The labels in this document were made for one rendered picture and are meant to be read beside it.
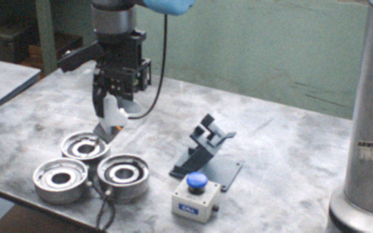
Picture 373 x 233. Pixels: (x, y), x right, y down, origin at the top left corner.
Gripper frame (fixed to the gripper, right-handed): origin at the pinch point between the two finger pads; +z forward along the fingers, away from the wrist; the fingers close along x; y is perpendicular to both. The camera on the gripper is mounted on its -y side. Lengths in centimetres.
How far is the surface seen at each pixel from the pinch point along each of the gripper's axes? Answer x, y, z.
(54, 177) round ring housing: -7.5, -9.3, 10.9
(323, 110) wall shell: 160, 21, 75
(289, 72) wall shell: 160, 2, 59
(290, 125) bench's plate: 36.6, 27.5, 13.2
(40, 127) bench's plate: 8.8, -25.9, 13.1
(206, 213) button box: -4.0, 22.1, 10.7
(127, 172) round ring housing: 1.0, 2.6, 11.4
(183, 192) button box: -2.8, 16.8, 8.7
